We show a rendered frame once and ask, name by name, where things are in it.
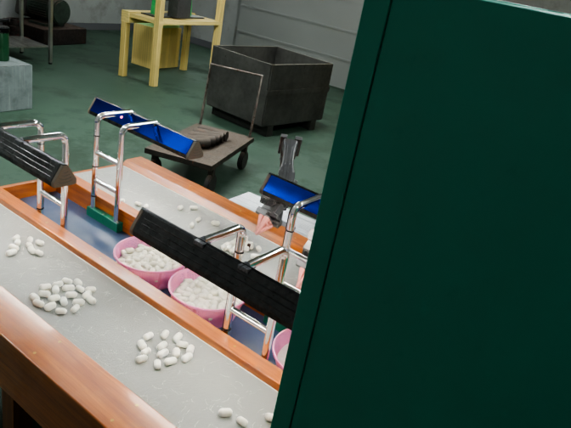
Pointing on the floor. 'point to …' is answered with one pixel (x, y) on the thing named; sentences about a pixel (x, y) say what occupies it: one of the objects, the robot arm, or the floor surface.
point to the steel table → (31, 39)
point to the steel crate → (284, 64)
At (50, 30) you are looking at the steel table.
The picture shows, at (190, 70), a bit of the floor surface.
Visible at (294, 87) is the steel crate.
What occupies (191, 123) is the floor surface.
